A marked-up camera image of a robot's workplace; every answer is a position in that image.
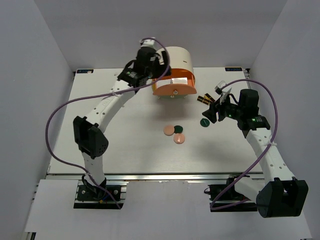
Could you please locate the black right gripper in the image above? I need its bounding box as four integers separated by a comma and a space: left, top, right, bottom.
201, 92, 244, 124

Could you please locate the green round compact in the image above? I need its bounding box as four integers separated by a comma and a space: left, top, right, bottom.
200, 118, 210, 128

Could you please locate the pink square compact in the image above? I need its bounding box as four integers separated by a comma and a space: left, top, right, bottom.
170, 77, 188, 85

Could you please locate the orange top drawer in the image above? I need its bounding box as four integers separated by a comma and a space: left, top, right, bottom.
153, 68, 197, 96

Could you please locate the white square compact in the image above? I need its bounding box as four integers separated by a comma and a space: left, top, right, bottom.
156, 78, 172, 88

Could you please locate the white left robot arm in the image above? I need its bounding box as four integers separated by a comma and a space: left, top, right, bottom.
73, 46, 171, 200

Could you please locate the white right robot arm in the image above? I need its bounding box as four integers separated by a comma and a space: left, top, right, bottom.
202, 89, 309, 218

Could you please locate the black gold lipstick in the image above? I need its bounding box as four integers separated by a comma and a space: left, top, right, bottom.
197, 95, 211, 105
204, 93, 215, 102

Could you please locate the yellow middle drawer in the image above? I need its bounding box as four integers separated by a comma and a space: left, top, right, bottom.
151, 79, 156, 92

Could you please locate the grey bottom drawer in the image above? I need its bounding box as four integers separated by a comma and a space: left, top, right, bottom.
157, 95, 186, 100

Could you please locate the cream round drawer organizer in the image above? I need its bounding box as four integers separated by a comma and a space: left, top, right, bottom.
151, 46, 196, 100

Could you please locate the dark green powder puff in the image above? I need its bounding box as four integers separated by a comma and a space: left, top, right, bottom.
174, 125, 184, 134

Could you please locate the peach puff with ribbon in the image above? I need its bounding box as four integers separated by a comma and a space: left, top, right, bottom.
173, 133, 186, 144

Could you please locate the peach powder puff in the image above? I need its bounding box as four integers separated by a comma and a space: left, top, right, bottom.
163, 125, 175, 136

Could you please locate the left blue table label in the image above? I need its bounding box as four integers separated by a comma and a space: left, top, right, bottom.
76, 69, 94, 74

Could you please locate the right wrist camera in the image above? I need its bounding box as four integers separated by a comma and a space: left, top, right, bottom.
214, 81, 232, 104

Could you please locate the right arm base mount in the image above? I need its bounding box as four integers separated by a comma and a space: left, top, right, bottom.
203, 174, 257, 213

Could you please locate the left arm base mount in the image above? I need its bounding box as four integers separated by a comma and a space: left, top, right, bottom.
73, 175, 125, 210

